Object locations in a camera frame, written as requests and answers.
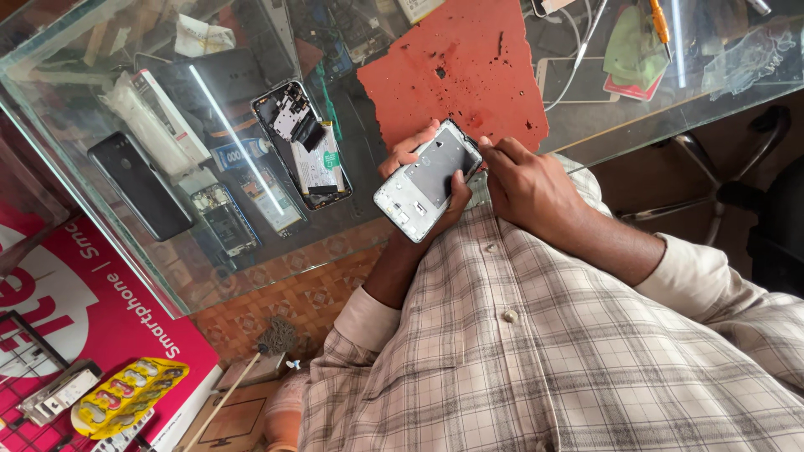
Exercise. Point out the gold phone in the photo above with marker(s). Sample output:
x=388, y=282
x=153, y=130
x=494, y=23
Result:
x=587, y=85

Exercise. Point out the small brown box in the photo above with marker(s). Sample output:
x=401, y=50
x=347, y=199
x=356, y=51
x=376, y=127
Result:
x=251, y=371

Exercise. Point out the white plastic bag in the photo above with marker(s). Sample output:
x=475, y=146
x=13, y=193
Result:
x=144, y=125

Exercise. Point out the black phone back cover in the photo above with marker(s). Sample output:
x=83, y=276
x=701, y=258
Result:
x=141, y=185

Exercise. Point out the crumpled white paper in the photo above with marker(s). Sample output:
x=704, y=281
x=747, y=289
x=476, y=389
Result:
x=201, y=36

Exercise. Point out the black chair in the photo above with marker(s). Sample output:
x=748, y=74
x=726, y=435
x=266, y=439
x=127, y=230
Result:
x=776, y=232

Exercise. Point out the white battery pack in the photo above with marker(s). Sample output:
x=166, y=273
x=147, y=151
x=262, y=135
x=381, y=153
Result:
x=419, y=9

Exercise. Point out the white phone part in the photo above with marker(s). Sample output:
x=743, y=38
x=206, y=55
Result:
x=60, y=394

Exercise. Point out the green cloth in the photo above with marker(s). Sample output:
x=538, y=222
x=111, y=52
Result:
x=634, y=53

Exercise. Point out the metal stool frame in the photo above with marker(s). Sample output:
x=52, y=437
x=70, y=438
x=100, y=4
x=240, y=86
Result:
x=703, y=163

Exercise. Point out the yellow blister pack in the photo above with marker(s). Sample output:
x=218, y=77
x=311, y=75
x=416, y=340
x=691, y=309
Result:
x=125, y=395

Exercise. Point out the person's plaid shirt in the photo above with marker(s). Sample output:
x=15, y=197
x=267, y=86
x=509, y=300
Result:
x=553, y=351

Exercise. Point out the black phone under glass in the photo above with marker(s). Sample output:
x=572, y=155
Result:
x=220, y=78

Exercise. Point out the orange screwdriver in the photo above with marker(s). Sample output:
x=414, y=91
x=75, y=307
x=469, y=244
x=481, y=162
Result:
x=659, y=25

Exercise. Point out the red card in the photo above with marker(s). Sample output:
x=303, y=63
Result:
x=631, y=93

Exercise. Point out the blue glue tube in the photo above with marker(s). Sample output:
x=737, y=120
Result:
x=242, y=152

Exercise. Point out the person's right hand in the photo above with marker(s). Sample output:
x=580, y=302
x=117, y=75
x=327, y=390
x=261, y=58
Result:
x=534, y=188

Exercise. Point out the small phone circuit board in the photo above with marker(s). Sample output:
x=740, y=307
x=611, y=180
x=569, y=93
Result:
x=225, y=220

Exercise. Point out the pink printed poster board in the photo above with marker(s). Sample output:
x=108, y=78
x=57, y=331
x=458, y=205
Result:
x=113, y=314

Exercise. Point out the person's left hand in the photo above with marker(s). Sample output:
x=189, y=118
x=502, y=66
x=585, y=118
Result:
x=455, y=207

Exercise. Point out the pink plastic stool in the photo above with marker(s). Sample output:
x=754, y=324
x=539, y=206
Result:
x=286, y=411

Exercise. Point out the silver phone frame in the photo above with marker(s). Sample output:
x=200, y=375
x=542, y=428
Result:
x=408, y=201

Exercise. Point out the brown cardboard box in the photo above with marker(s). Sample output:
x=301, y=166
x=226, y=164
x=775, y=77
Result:
x=235, y=420

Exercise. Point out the red rubber work mat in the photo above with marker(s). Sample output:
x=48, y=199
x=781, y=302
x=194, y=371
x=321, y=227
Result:
x=458, y=69

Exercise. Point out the opened phone with battery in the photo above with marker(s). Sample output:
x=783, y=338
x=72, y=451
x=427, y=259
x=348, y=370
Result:
x=301, y=147

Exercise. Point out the white narrow box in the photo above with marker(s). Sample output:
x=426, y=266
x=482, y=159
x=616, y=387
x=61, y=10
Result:
x=169, y=113

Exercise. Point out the clear plastic film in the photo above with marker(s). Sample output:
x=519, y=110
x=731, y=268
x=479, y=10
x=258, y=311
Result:
x=747, y=59

